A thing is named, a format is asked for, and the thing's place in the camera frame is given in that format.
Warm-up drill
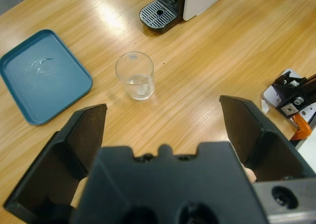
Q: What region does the white tape tag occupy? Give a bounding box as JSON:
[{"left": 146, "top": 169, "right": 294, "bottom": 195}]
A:
[{"left": 261, "top": 97, "right": 270, "bottom": 115}]

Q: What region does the dark camera post with bracket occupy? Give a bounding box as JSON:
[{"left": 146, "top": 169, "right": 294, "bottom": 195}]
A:
[{"left": 271, "top": 70, "right": 316, "bottom": 121}]

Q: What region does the teal plastic tray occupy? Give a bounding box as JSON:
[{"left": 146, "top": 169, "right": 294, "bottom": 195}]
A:
[{"left": 0, "top": 29, "right": 93, "bottom": 126}]

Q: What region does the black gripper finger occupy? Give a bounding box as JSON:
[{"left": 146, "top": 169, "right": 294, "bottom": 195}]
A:
[
  {"left": 3, "top": 103, "right": 108, "bottom": 224},
  {"left": 219, "top": 94, "right": 316, "bottom": 184}
]

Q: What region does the clear drinking glass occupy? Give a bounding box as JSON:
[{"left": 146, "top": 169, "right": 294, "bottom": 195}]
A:
[{"left": 115, "top": 51, "right": 155, "bottom": 101}]

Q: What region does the orange clamp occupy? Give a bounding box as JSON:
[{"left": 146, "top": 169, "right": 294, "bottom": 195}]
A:
[{"left": 290, "top": 112, "right": 313, "bottom": 141}]

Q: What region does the white capsule coffee machine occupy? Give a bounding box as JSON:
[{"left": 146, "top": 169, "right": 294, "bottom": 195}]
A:
[{"left": 139, "top": 0, "right": 230, "bottom": 35}]

